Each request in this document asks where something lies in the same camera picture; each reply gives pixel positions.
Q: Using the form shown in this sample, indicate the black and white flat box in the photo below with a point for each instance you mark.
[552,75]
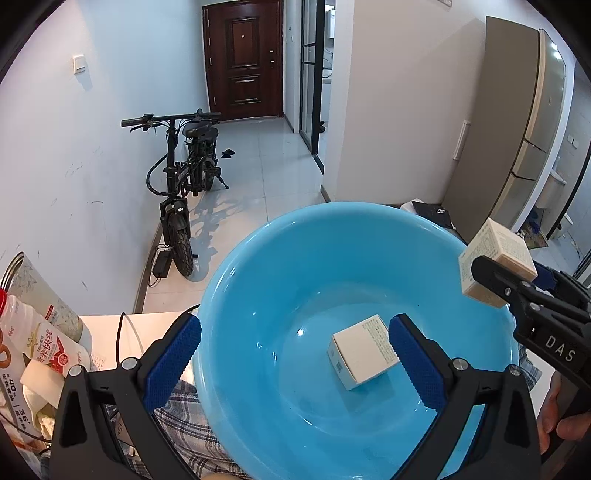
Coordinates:
[429,214]

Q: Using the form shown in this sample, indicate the blue plaid shirt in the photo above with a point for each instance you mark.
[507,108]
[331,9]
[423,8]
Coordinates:
[184,415]

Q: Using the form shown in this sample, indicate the cardboard box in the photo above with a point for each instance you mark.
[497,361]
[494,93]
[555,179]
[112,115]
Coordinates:
[533,239]

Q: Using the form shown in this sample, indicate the black charger brick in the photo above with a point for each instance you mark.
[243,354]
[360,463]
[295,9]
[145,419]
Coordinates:
[162,264]

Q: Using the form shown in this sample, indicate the beige small box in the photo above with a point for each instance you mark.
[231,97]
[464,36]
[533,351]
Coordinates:
[498,244]

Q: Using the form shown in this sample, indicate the white milk bottle red cap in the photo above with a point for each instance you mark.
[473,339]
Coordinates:
[41,341]

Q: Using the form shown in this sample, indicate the crumpled white plastic bag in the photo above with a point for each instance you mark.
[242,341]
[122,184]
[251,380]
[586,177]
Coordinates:
[46,417]

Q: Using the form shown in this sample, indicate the white wall switch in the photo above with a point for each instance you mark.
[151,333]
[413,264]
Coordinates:
[79,64]

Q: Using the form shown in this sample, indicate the grey patterned paper bag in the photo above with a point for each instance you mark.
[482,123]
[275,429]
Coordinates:
[46,295]

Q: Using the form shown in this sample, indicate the brown entrance door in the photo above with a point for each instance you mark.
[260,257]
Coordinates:
[244,60]

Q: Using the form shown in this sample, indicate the person's right hand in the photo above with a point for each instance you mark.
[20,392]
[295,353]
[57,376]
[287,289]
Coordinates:
[549,415]

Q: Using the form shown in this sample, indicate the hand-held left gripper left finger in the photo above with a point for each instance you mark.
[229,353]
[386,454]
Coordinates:
[173,364]

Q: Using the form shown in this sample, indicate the white laundry sink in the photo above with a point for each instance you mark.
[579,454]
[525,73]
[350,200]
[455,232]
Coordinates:
[557,182]

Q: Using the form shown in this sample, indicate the white small box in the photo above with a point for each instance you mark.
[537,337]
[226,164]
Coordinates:
[360,355]

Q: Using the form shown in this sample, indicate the pretzel print snack package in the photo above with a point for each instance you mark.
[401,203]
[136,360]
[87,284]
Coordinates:
[14,397]

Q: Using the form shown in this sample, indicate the black electric bike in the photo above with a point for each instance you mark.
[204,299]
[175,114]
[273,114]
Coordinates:
[178,230]

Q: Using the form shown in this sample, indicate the white tissue roll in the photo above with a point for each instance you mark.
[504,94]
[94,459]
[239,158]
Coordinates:
[41,378]

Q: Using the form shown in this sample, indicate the black slippers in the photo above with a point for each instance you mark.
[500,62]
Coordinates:
[228,153]

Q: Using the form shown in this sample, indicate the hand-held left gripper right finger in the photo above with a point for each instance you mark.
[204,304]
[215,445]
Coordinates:
[415,369]

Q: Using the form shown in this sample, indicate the blue plastic basin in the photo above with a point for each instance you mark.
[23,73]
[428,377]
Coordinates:
[277,300]

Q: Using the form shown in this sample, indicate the beige refrigerator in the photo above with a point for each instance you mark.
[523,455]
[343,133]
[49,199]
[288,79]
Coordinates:
[508,115]

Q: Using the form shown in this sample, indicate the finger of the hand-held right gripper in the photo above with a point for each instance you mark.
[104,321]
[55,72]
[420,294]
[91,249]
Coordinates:
[494,277]
[545,277]

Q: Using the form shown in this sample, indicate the black framed glass door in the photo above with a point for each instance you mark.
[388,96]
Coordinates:
[316,115]

